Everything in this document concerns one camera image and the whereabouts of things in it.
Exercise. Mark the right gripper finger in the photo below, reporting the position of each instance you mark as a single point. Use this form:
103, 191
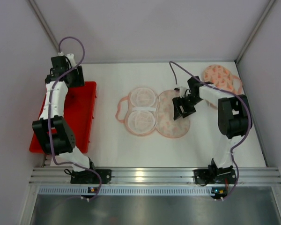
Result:
177, 113
188, 111

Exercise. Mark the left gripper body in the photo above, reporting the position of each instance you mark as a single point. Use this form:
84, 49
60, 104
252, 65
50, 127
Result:
77, 76

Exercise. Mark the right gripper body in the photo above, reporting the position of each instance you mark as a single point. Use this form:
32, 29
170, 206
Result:
186, 103

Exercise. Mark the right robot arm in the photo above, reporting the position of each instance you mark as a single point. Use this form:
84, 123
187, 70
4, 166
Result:
233, 120

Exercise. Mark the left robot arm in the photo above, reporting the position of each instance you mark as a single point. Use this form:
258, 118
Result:
52, 131

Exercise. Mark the red plastic bin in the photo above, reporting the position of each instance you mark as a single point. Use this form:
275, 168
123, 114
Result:
78, 112

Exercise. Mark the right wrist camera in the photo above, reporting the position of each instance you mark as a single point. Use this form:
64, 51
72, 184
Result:
181, 90

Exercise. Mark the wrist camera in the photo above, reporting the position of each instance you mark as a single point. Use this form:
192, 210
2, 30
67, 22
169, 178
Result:
181, 90
69, 57

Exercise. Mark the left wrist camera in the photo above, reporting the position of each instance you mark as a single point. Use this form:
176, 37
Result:
69, 57

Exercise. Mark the left aluminium frame post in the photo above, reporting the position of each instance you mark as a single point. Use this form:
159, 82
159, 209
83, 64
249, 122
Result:
44, 24

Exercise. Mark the aluminium frame post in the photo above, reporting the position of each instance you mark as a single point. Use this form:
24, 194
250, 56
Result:
44, 24
257, 26

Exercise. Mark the right aluminium frame post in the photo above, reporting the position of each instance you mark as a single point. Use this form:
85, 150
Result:
257, 26

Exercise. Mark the aluminium front rail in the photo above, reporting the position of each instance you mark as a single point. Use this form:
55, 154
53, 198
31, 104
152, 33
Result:
248, 176

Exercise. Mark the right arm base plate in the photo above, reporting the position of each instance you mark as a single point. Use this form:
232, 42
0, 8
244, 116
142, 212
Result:
204, 177

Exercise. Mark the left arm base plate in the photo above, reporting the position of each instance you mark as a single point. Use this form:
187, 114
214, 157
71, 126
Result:
100, 177

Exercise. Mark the perforated cable duct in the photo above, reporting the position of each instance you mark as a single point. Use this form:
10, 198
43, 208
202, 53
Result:
131, 190

